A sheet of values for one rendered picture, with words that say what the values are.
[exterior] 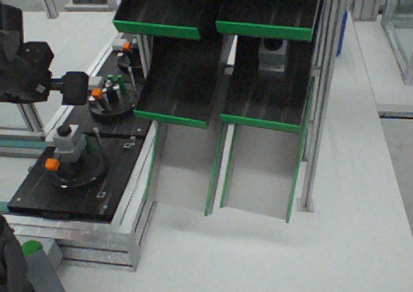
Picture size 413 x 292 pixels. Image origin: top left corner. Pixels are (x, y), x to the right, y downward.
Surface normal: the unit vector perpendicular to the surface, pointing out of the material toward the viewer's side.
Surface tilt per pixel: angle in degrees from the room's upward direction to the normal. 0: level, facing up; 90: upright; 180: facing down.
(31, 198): 0
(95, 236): 0
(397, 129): 90
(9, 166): 0
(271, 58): 115
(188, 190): 45
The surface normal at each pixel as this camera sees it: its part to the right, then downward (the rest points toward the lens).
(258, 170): -0.27, -0.07
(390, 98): -0.07, -0.75
